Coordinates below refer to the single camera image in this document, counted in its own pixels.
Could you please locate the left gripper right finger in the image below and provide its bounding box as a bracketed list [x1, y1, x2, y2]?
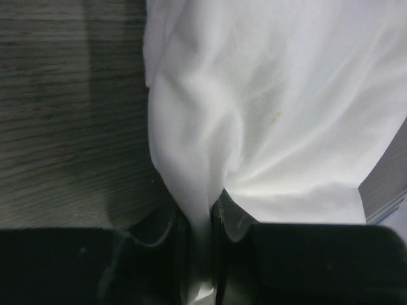
[211, 192, 406, 304]

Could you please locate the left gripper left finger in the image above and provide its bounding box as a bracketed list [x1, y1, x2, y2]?
[1, 203, 190, 304]

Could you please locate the white t-shirt with robot print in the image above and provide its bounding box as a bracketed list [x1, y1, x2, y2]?
[143, 1, 406, 302]

